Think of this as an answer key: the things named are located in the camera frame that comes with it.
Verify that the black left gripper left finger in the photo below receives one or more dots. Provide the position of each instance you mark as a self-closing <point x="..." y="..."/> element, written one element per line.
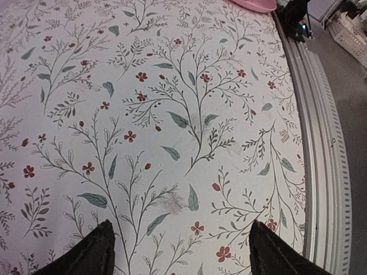
<point x="94" y="254"/>

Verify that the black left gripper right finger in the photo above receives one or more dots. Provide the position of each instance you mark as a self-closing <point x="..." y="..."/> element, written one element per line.
<point x="269" y="254"/>

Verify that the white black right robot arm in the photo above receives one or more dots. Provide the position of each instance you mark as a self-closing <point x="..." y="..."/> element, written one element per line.
<point x="291" y="16"/>

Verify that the floral table cover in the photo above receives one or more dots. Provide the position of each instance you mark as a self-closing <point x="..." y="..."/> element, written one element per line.
<point x="174" y="120"/>

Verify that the pink saucer plate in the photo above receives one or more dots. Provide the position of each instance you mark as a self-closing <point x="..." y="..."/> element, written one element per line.
<point x="260" y="6"/>

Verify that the aluminium front rail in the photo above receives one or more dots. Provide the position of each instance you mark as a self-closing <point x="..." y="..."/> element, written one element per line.
<point x="328" y="240"/>

